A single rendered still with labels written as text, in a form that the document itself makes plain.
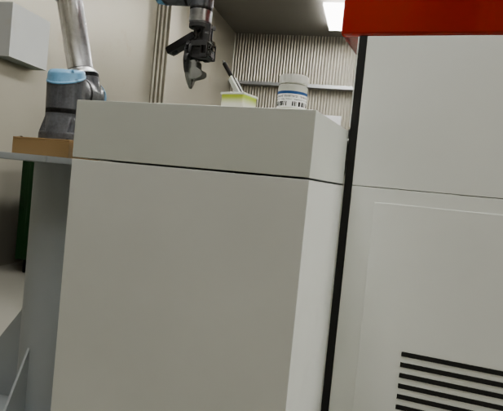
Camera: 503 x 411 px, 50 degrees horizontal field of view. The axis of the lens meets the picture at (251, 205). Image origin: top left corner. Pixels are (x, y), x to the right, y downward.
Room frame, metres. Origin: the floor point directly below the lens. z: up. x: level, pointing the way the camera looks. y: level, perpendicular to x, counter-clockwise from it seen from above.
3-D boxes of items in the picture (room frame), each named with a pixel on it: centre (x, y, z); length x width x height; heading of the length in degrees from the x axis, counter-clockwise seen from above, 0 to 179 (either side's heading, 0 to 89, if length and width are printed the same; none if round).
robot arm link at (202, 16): (1.83, 0.23, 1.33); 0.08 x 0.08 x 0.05
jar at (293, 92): (1.31, -0.07, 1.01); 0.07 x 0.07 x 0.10
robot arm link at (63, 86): (1.76, 0.63, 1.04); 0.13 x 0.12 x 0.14; 172
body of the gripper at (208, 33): (1.83, 0.22, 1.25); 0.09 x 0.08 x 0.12; 69
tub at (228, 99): (1.47, 0.06, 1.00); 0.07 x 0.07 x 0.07; 61
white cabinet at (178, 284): (1.73, 0.01, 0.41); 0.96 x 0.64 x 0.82; 159
